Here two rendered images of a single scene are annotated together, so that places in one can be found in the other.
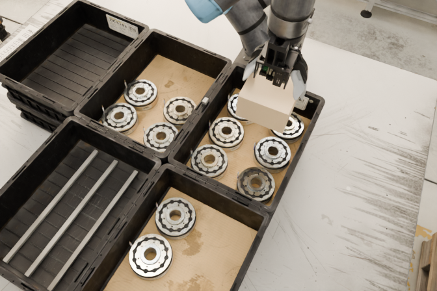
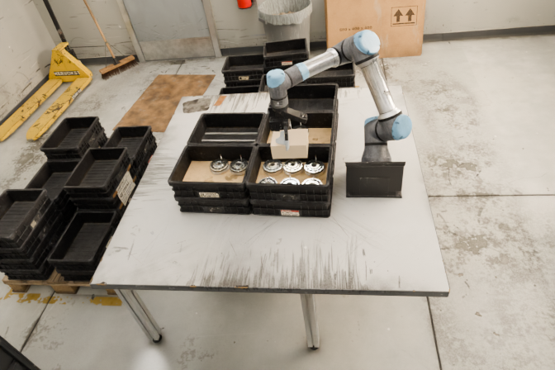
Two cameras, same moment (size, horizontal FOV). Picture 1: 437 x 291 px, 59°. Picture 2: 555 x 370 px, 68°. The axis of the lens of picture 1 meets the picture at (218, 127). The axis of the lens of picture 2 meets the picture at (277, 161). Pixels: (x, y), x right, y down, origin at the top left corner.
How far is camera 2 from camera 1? 167 cm
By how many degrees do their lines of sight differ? 53
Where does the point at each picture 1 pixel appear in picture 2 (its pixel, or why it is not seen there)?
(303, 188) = (294, 225)
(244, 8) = (368, 130)
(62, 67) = (302, 105)
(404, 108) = (397, 268)
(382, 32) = not seen: outside the picture
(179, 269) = (218, 177)
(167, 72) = (323, 135)
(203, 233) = (236, 179)
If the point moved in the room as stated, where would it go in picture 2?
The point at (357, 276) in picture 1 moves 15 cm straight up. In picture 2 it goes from (250, 263) to (244, 242)
